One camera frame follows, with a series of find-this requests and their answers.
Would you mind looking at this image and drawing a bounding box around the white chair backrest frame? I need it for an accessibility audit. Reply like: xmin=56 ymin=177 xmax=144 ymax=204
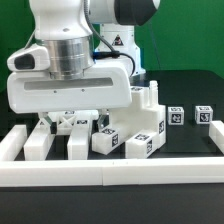
xmin=24 ymin=110 xmax=99 ymax=161

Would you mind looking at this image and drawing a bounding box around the white chair seat part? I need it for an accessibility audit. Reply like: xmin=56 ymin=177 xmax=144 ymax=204
xmin=109 ymin=80 xmax=166 ymax=148

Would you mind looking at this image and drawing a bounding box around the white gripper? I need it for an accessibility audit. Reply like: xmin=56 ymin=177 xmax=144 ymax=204
xmin=7 ymin=44 xmax=132 ymax=134

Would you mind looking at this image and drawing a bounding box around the white U-shaped obstacle fence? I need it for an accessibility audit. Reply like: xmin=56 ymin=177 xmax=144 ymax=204
xmin=0 ymin=125 xmax=224 ymax=187

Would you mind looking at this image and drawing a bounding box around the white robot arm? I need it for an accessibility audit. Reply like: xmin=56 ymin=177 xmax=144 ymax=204
xmin=7 ymin=0 xmax=160 ymax=118

